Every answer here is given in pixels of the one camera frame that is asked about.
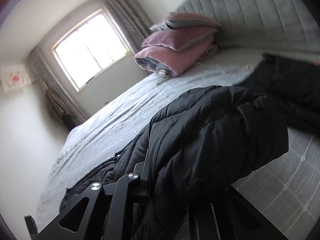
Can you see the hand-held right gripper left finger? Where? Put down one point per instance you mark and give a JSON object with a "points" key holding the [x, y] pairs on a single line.
{"points": [[120, 195]]}

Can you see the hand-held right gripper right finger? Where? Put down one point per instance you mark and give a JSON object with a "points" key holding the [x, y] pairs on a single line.
{"points": [[225, 220]]}

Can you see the black quilted puffer jacket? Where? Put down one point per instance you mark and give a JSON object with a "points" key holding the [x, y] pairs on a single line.
{"points": [[205, 135]]}

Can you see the bed with grey checked cover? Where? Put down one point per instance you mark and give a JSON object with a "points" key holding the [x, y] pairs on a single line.
{"points": [[112, 120]]}

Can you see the small dark object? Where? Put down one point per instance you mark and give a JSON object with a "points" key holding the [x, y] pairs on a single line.
{"points": [[31, 223]]}

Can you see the grey patterned curtain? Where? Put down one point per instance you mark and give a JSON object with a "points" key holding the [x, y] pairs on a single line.
{"points": [[125, 15], [50, 80]]}

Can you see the pink folded quilt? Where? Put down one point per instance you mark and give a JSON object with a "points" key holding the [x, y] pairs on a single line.
{"points": [[172, 60]]}

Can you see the black garment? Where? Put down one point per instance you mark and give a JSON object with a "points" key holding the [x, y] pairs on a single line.
{"points": [[287, 87]]}

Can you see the window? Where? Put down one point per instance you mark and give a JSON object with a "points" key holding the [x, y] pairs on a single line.
{"points": [[90, 47]]}

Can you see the pink velvet pillow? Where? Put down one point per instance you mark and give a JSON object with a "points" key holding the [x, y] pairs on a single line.
{"points": [[175, 38]]}

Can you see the grey and pink pillow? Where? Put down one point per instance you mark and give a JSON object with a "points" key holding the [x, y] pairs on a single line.
{"points": [[190, 21]]}

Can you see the grey padded headboard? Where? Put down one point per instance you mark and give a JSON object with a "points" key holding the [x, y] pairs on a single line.
{"points": [[250, 12]]}

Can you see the wall poster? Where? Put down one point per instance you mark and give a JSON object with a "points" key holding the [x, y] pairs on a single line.
{"points": [[13, 78]]}

